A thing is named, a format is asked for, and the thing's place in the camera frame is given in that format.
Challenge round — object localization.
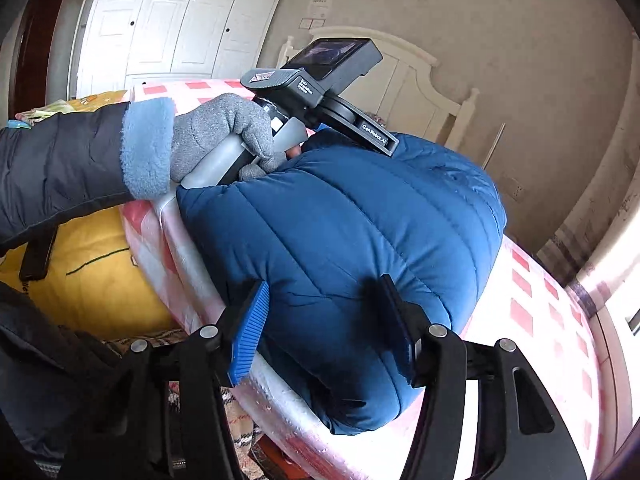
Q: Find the blue quilted puffer jacket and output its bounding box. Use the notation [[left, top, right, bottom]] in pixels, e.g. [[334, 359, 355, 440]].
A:
[[177, 128, 506, 436]]

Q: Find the black sleeve left forearm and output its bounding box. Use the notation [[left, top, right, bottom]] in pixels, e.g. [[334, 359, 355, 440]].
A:
[[1, 98, 176, 252]]

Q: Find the grey gloved left hand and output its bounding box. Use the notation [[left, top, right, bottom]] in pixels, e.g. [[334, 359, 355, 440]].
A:
[[170, 93, 302, 182]]

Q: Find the brown plaid blanket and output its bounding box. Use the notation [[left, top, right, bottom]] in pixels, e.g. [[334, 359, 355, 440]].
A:
[[104, 328, 264, 480]]

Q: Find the white wooden headboard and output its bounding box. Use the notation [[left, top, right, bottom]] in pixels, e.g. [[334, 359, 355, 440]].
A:
[[274, 26, 482, 154]]

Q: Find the pink white checkered sheet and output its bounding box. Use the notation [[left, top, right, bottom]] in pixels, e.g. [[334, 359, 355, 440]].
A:
[[119, 77, 609, 480]]

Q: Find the yellow floral bedsheet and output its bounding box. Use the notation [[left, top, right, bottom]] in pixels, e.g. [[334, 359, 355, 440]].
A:
[[0, 90, 177, 340]]

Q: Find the patterned window curtain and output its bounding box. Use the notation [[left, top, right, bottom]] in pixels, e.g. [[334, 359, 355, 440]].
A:
[[536, 35, 639, 316]]

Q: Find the black padded jacket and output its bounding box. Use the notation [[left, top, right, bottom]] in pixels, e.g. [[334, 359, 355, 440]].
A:
[[0, 278, 166, 480]]

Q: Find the white wardrobe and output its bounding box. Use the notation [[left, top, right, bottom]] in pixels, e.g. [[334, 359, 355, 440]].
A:
[[72, 0, 280, 96]]

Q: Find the white slim desk lamp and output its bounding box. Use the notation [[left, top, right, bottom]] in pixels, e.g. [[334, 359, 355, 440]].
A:
[[482, 122, 506, 170]]

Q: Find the dark framed window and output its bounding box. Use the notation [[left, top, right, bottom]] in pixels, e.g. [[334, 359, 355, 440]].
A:
[[627, 310, 640, 336]]

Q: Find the wall power socket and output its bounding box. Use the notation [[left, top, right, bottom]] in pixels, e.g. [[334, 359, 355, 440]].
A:
[[500, 177, 526, 203]]

